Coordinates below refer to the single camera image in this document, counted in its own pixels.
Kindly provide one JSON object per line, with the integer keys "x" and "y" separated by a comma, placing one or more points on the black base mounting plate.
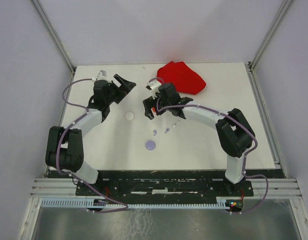
{"x": 155, "y": 187}

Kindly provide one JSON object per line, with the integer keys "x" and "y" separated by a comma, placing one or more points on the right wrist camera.
{"x": 153, "y": 85}

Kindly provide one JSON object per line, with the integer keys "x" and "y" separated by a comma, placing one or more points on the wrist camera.
{"x": 101, "y": 76}
{"x": 153, "y": 85}

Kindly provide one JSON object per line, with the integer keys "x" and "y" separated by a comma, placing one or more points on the red cloth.
{"x": 183, "y": 77}

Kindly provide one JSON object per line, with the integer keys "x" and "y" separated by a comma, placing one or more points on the left aluminium frame post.
{"x": 52, "y": 33}

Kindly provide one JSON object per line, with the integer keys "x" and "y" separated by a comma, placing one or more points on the aluminium frame rail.
{"x": 64, "y": 188}

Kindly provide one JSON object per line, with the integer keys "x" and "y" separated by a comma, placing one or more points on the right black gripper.
{"x": 147, "y": 103}

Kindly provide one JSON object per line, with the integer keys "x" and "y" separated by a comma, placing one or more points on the right aluminium frame post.
{"x": 273, "y": 28}

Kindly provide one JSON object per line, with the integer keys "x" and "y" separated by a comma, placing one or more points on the aluminium frame post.
{"x": 273, "y": 28}
{"x": 52, "y": 33}

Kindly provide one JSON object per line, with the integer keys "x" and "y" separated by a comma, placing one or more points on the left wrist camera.
{"x": 101, "y": 76}

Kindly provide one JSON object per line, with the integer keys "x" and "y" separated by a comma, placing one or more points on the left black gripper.
{"x": 126, "y": 86}

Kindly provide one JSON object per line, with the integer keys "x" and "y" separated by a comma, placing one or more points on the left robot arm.
{"x": 65, "y": 150}

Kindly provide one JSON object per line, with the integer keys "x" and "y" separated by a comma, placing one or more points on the white earbud charging case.
{"x": 129, "y": 116}

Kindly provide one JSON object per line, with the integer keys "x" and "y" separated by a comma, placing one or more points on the purple earbud charging case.
{"x": 150, "y": 145}

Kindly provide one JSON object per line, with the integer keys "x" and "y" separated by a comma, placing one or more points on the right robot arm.
{"x": 235, "y": 134}

